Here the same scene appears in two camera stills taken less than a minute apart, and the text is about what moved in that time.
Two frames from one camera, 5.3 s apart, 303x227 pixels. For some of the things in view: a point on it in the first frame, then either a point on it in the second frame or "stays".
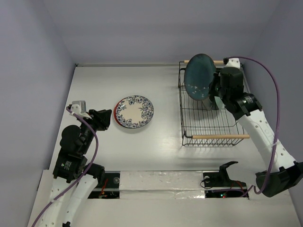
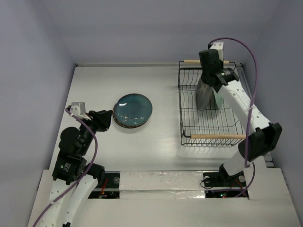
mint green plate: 219,102 stays
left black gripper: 102,117 stays
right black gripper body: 217,86 -> 208,80
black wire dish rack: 205,127 stays
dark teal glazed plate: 200,71 -> 132,110
